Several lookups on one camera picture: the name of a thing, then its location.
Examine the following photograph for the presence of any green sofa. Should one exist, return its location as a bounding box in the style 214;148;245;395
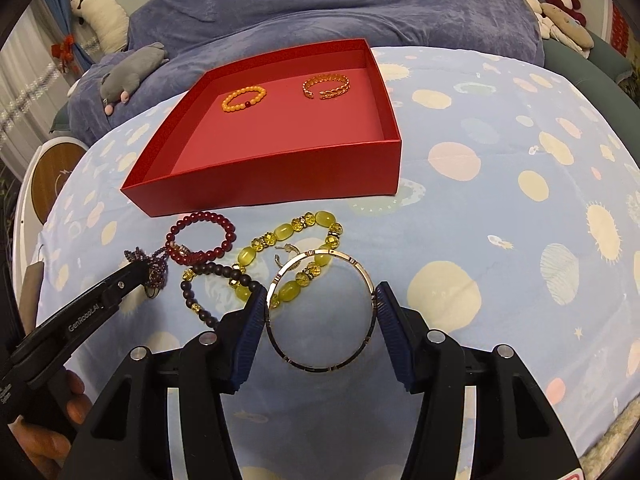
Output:
495;0;640;96

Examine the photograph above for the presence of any blue blanket covered sofa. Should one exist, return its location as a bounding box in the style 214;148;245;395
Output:
65;0;546;148

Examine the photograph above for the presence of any small white plush toy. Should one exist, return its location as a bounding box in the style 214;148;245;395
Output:
522;0;551;41

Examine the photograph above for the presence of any white curtain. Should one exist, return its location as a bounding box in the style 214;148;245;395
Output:
0;45;57;161

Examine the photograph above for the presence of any beige fluffy rug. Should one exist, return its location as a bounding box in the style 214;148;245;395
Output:
575;405;632;480

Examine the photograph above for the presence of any white long plush toy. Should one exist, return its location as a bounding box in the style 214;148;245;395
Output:
69;0;131;53

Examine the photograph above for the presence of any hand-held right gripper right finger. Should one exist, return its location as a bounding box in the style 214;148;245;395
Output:
372;281;583;480

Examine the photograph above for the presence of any dark garnet bead cluster bracelet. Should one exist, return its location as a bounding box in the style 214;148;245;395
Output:
124;247;171;301

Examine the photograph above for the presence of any red cardboard box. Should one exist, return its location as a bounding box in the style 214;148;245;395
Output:
120;37;405;218

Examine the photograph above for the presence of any thin gold bangle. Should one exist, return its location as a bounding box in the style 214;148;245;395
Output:
265;248;377;373

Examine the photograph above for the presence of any blue printed bed sheet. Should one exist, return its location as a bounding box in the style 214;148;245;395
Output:
12;45;640;480

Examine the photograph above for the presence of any red ribbon bow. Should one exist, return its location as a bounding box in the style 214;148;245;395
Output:
50;35;76;73

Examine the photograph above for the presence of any grey plush mouse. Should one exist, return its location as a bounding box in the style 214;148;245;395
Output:
99;42;170;116

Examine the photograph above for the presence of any person's left hand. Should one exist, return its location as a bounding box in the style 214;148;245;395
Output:
7;369;92;472

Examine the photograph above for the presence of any beige round plush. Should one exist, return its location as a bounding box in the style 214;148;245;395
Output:
542;2;596;58

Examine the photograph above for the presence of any dark red bead bracelet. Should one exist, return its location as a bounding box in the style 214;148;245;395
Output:
166;211;237;265

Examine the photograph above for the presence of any small silver ring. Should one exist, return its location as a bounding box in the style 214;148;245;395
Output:
272;245;301;268

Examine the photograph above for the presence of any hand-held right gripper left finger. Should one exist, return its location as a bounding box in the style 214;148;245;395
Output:
60;290;271;480

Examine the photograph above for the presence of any yellow bead bracelet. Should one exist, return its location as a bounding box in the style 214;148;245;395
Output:
230;210;343;311

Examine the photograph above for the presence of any blue curtain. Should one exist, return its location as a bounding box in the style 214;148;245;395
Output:
42;0;72;51

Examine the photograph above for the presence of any white appliance with wooden disc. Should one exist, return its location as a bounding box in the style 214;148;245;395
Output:
12;135;91;301

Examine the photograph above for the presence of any orange bead bracelet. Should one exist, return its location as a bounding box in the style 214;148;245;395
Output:
221;86;267;113

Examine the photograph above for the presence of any black bead bracelet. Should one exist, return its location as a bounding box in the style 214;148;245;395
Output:
180;262;266;331

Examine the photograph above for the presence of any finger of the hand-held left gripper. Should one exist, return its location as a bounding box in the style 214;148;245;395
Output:
10;261;158;392

